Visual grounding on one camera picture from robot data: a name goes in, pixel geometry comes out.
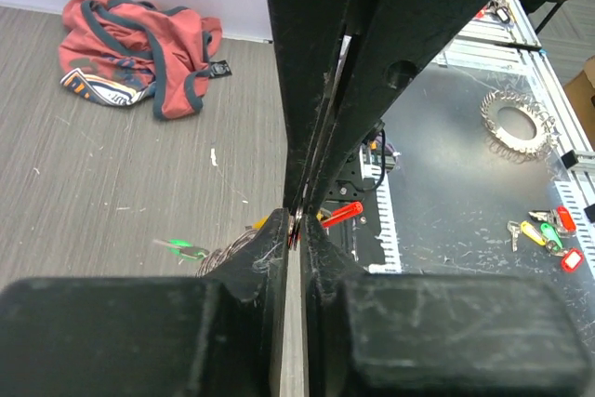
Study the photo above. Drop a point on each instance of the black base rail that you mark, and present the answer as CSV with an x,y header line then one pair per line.
x,y
370,236

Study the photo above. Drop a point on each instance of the spare tagged keys bunch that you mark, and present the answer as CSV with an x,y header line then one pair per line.
x,y
547,229

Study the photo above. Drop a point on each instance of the green tag key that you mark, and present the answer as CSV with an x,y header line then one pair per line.
x,y
183,249

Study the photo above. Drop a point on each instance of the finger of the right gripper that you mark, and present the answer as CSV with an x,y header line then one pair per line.
x,y
401,39
306,36

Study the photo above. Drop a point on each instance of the spare round metal key holder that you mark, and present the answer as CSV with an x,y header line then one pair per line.
x,y
518,128

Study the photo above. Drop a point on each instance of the reddish shirt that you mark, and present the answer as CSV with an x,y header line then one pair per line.
x,y
118,53

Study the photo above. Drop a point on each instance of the metal key holder red handle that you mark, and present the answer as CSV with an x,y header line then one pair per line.
x,y
285,277

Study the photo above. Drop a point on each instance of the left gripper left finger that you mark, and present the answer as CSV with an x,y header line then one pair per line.
x,y
122,336

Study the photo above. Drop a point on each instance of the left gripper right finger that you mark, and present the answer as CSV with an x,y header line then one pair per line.
x,y
374,334

